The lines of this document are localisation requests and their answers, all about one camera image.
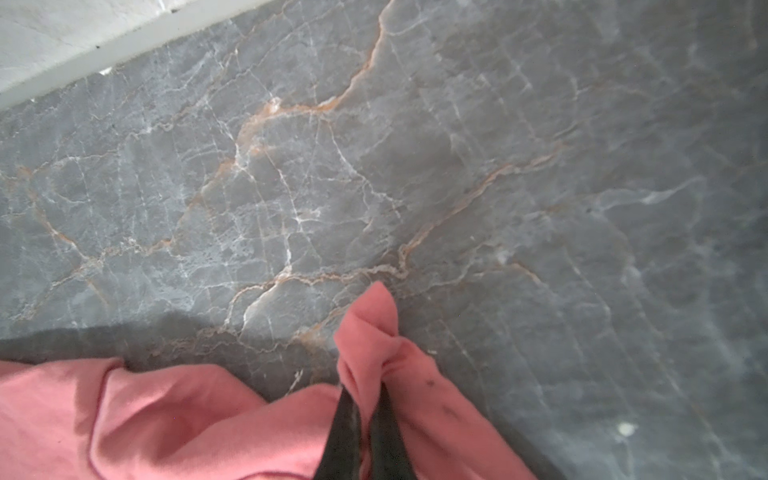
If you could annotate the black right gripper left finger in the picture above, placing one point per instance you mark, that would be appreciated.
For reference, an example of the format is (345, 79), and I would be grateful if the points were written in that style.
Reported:
(341, 456)

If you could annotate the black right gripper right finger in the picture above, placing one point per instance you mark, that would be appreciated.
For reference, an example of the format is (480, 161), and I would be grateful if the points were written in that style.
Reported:
(389, 457)

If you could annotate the pink t shirt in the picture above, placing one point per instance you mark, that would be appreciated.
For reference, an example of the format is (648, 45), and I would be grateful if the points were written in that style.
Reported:
(95, 419)

